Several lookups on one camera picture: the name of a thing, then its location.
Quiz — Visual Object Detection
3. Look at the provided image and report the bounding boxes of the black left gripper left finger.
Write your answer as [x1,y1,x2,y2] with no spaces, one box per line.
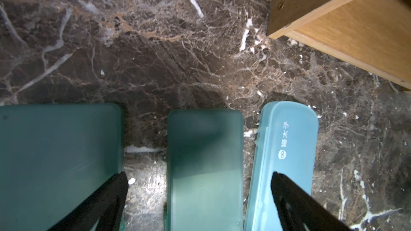
[50,172,128,231]

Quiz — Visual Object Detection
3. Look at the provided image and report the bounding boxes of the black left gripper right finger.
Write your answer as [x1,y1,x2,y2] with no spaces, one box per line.
[271,172,350,231]

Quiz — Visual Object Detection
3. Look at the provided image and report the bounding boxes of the dark green pencil case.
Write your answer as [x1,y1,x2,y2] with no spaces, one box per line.
[164,109,244,231]
[1,103,124,231]

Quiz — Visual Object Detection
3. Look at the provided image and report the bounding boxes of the wooden shelf unit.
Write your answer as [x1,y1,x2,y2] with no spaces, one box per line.
[267,0,411,88]

